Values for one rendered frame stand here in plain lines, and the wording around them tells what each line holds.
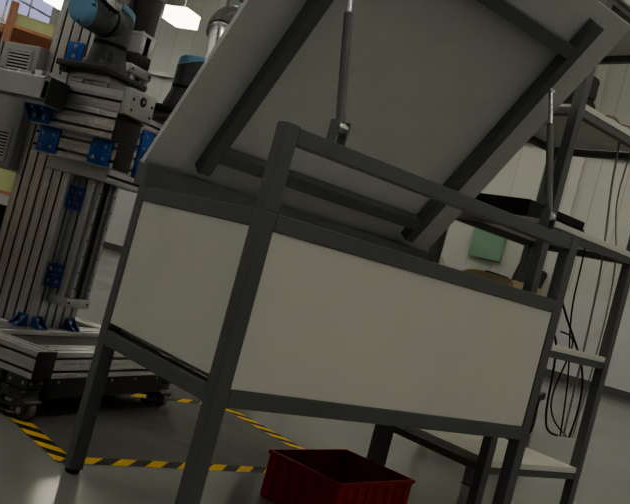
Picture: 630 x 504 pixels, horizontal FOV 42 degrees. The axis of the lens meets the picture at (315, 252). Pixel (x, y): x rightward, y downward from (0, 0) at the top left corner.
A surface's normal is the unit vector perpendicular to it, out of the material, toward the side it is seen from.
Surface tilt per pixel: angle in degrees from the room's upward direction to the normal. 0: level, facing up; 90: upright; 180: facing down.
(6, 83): 90
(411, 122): 126
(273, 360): 90
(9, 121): 90
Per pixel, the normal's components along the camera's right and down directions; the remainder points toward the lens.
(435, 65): 0.35, 0.69
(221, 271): -0.74, -0.21
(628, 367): -0.38, -0.11
